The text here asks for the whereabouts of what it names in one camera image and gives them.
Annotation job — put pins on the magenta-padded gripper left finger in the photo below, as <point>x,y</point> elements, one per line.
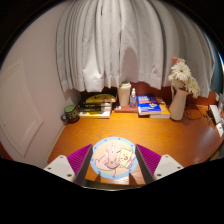
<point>61,166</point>

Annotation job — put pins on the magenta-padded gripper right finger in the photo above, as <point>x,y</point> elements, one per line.
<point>166,166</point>

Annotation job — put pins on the round cartoon-print mouse pad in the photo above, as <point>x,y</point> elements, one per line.
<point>113,156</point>

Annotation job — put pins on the dark mug with green rim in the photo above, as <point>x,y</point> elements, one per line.
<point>70,114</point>

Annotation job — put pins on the yellow and white book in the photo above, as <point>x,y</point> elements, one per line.
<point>95,114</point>

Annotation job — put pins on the white ceramic vase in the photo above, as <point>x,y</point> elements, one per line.
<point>178,105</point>

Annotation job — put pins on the blue book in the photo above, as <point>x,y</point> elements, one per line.
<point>148,104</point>

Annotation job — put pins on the white desktop device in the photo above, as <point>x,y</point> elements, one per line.
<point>215,115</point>

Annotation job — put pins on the flat red-brown box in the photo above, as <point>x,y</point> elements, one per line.
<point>125,108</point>

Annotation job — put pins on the clear pump bottle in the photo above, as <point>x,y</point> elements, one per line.
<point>133,100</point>

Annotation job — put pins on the black book with yellow cover picture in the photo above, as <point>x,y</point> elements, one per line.
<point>98,99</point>

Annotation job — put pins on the cream tumbler with lid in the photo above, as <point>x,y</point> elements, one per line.
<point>124,95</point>

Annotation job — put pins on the white flower bouquet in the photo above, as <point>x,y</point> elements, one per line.
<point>181,76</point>

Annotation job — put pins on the white curtain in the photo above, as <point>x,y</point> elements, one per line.
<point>133,43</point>

